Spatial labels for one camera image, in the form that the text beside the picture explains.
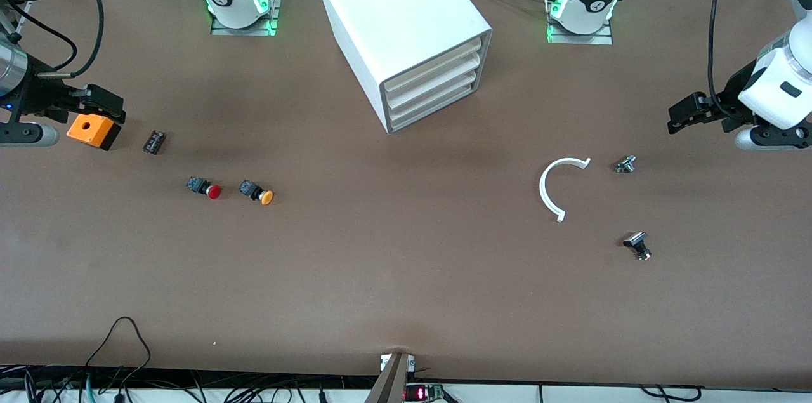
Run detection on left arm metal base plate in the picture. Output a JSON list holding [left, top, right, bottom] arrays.
[[547, 0, 613, 45]]

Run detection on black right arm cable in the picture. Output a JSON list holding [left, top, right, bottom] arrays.
[[6, 0, 105, 74]]

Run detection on white curved plastic arc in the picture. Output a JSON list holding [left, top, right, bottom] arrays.
[[539, 157, 592, 223]]

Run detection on orange mushroom push button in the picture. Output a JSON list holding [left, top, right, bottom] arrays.
[[239, 180, 275, 206]]

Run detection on orange box with hole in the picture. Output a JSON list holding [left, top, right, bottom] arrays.
[[67, 112, 121, 151]]

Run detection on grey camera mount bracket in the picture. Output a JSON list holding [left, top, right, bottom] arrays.
[[365, 352, 416, 403]]

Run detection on red mushroom push button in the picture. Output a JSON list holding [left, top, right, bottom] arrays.
[[186, 176, 223, 201]]

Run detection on black knob switch part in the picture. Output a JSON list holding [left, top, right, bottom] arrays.
[[623, 232, 652, 261]]

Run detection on thin black looped cable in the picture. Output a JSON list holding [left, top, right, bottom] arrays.
[[86, 317, 152, 385]]

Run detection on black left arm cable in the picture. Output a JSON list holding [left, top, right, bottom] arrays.
[[707, 0, 740, 118]]

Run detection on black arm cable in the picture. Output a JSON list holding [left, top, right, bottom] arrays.
[[707, 0, 740, 118], [6, 0, 105, 74]]

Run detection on black floor cable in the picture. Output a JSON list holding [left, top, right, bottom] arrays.
[[638, 385, 702, 402]]

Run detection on device with red display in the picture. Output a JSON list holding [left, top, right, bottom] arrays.
[[404, 383, 446, 402]]

